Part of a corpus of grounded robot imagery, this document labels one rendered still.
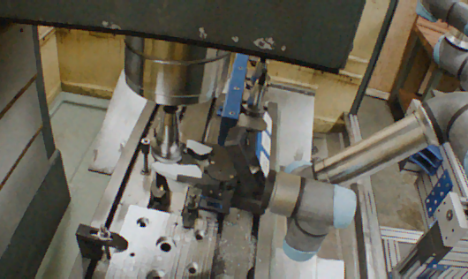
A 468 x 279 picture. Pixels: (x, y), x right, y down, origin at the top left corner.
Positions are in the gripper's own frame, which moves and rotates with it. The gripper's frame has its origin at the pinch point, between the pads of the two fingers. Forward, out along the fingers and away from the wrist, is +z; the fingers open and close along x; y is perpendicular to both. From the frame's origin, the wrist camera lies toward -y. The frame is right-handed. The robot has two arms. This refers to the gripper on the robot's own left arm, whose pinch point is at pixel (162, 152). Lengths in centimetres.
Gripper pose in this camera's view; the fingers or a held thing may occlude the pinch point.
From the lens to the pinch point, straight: 68.2
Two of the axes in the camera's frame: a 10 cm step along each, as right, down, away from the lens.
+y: -1.6, 7.5, 6.5
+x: 2.1, -6.1, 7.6
